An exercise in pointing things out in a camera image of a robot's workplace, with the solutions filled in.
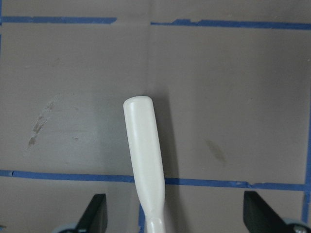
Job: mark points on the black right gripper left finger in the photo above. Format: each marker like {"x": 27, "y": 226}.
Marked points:
{"x": 93, "y": 220}

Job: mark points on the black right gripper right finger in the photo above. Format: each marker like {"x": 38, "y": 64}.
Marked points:
{"x": 259, "y": 217}

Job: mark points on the beige hand brush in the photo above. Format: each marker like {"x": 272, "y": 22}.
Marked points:
{"x": 146, "y": 159}

